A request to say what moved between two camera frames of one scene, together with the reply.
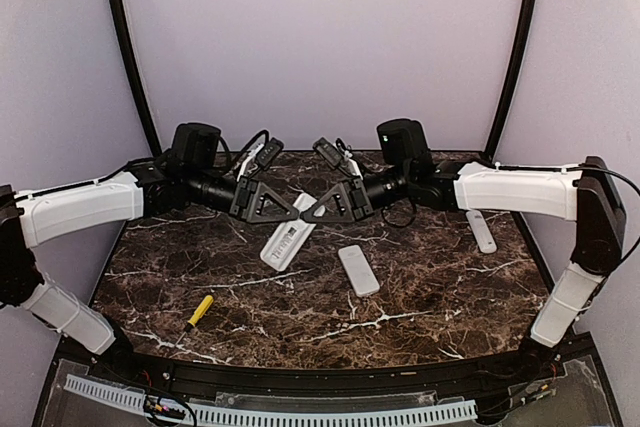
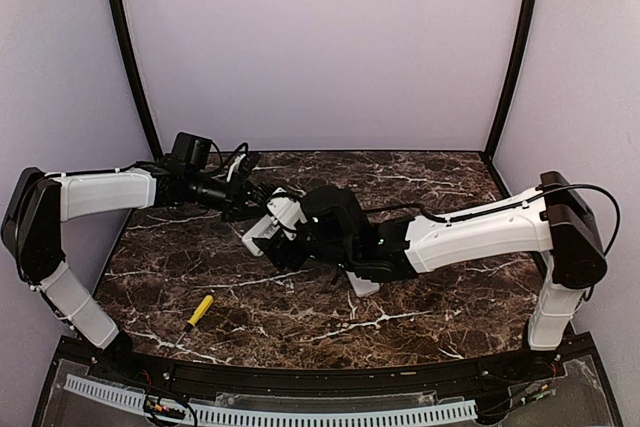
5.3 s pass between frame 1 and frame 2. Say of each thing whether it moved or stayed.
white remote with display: moved
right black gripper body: moved
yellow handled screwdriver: stayed
